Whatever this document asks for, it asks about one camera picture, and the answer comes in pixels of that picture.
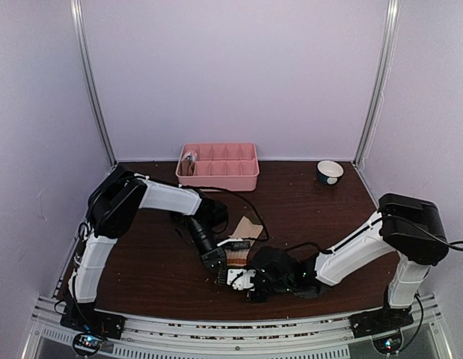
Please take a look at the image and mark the beige striped sock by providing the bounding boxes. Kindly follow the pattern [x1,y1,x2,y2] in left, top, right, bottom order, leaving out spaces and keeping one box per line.
[224,212,263,268]

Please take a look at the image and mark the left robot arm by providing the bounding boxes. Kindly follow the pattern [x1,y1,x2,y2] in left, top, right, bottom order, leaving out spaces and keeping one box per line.
[64,165,229,332]

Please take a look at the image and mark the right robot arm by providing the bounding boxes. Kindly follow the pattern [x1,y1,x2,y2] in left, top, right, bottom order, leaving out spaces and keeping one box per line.
[245,193,463,331]

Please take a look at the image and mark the rolled socks in tray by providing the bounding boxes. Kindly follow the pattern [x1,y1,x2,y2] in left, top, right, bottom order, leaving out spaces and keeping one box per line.
[179,150,198,176]

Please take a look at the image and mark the pink divided organizer tray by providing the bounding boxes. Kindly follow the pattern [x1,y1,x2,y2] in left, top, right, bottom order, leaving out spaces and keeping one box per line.
[175,142,260,191]

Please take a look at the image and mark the white and teal bowl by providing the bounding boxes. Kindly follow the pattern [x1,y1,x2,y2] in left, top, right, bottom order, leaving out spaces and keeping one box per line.
[316,160,344,185]

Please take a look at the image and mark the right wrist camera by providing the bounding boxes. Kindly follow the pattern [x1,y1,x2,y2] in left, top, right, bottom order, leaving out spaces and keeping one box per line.
[226,269,256,291]

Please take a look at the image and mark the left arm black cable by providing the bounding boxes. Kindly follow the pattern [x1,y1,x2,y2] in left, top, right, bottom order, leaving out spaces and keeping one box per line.
[156,179,270,244]

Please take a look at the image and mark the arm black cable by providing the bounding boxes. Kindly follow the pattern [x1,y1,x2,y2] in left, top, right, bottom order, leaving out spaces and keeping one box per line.
[290,209,463,255]
[156,179,270,244]

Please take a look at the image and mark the aluminium front rail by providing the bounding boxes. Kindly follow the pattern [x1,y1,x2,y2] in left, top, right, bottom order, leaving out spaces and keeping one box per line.
[18,295,456,358]

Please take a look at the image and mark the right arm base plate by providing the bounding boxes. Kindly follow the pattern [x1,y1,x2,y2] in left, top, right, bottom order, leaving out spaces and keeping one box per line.
[349,308,414,355]

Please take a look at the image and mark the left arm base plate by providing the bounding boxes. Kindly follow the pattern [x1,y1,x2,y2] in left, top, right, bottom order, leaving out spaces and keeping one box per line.
[60,312,126,358]

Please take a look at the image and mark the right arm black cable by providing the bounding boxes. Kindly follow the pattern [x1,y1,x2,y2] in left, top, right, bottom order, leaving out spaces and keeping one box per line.
[290,209,463,255]

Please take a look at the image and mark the right aluminium frame post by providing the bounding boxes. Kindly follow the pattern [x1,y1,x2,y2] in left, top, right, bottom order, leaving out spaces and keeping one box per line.
[354,0,401,169]

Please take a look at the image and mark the aluminium frame post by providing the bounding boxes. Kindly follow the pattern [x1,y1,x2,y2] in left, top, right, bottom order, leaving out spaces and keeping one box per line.
[70,0,117,167]
[354,0,401,169]

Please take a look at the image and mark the left aluminium frame post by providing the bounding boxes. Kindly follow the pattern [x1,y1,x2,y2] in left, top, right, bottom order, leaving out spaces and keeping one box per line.
[70,0,117,167]

